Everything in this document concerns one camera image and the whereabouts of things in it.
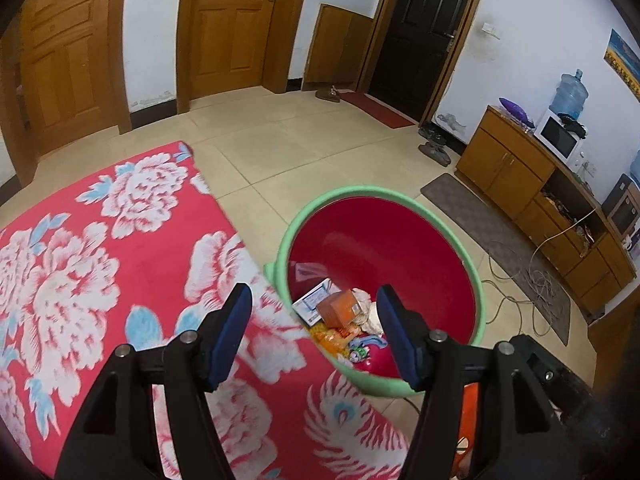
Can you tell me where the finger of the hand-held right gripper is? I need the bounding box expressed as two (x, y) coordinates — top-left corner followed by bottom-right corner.
(512, 334), (573, 411)

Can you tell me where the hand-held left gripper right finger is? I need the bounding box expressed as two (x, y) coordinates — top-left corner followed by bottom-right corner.
(376, 284), (581, 480)

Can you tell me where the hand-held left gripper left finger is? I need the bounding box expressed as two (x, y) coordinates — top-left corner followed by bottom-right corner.
(55, 283), (253, 480)

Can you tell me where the white foam fruit net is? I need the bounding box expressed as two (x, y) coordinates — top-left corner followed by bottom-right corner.
(352, 287), (385, 336)

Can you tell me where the orange cardboard box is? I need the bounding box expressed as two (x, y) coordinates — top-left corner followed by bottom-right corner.
(316, 290), (361, 328)

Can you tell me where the yellow foam fruit net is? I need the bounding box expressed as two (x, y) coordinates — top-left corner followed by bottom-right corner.
(306, 324), (351, 356)

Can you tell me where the blue and white medicine box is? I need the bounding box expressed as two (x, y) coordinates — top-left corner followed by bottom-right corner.
(292, 280), (333, 326)

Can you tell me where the red bucket with green rim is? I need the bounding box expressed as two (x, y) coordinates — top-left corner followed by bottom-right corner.
(265, 186), (486, 400)

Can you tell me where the red floral blanket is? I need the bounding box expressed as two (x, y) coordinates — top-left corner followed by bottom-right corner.
(0, 141), (416, 480)

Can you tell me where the grey floor mat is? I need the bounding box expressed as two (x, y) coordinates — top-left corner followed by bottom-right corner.
(421, 174), (571, 346)

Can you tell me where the black countertop oven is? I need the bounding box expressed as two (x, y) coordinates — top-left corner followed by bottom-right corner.
(602, 175), (640, 236)

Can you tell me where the grey shoe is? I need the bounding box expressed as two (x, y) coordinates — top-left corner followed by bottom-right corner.
(419, 142), (453, 165)

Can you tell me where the wooden cabinet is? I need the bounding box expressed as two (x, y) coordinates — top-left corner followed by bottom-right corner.
(456, 105), (638, 316)

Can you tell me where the red doormat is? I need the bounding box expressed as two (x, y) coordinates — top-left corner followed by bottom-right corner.
(340, 92), (416, 129)

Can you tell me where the white microwave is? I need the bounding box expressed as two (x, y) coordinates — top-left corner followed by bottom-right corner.
(534, 110), (587, 163)

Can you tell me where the black metal door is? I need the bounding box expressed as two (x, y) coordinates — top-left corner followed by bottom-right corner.
(357, 0), (493, 126)

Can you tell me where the wooden door with metal lock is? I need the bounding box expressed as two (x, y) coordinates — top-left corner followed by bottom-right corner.
(175, 0), (313, 113)

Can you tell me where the wooden door with arched panel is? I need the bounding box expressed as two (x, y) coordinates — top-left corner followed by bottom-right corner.
(0, 0), (132, 186)

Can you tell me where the grey floor cable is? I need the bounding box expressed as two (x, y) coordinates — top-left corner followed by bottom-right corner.
(480, 240), (566, 341)

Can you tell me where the white cable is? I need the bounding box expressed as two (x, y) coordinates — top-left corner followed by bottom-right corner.
(530, 207), (603, 261)

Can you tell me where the wall poster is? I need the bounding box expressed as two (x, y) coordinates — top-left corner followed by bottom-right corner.
(605, 29), (640, 96)

